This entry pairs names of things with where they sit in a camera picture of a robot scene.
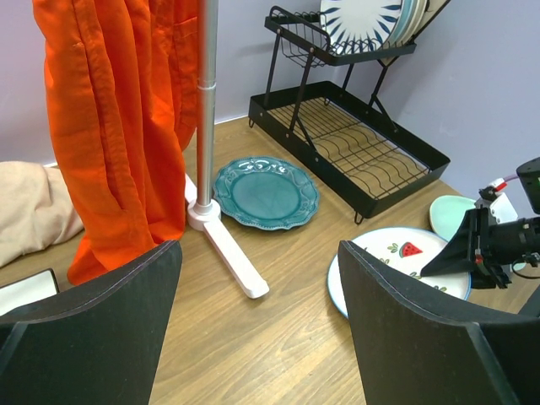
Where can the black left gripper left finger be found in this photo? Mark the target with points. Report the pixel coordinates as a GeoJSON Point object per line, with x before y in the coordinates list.
{"type": "Point", "coordinates": [96, 343]}

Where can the cream round plate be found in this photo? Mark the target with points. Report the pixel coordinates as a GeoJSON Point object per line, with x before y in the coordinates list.
{"type": "Point", "coordinates": [415, 20]}

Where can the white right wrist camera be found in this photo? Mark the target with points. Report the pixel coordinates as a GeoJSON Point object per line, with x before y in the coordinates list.
{"type": "Point", "coordinates": [493, 198]}

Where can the floral round plate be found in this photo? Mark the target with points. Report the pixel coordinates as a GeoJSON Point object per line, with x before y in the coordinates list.
{"type": "Point", "coordinates": [446, 214]}

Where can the blue striped round plate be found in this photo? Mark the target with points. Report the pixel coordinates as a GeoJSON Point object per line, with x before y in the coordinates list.
{"type": "Point", "coordinates": [357, 26]}

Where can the white clothes rack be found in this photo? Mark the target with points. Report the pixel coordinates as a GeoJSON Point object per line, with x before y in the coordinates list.
{"type": "Point", "coordinates": [203, 212]}

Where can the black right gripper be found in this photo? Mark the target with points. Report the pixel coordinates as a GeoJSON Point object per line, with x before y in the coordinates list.
{"type": "Point", "coordinates": [487, 251]}

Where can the orange shorts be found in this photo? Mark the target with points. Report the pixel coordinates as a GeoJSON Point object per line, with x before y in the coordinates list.
{"type": "Point", "coordinates": [121, 96]}

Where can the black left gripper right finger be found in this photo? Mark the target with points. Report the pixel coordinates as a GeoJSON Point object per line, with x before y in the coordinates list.
{"type": "Point", "coordinates": [417, 345]}

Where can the beige cloth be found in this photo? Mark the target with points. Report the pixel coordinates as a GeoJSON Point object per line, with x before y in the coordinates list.
{"type": "Point", "coordinates": [36, 209]}

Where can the black wire dish rack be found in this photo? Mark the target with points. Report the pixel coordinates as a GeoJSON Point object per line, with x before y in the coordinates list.
{"type": "Point", "coordinates": [353, 146]}

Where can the watermelon pattern round plate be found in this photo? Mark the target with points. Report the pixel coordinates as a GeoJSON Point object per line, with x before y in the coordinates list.
{"type": "Point", "coordinates": [408, 250]}

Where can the light blue round plate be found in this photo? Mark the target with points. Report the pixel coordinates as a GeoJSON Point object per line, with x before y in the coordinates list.
{"type": "Point", "coordinates": [408, 10]}

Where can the teal scalloped ceramic plate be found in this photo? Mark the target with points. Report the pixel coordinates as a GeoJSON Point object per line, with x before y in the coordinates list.
{"type": "Point", "coordinates": [266, 193]}

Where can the flower pattern square plate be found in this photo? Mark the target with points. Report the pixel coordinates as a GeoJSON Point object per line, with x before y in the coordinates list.
{"type": "Point", "coordinates": [433, 8]}

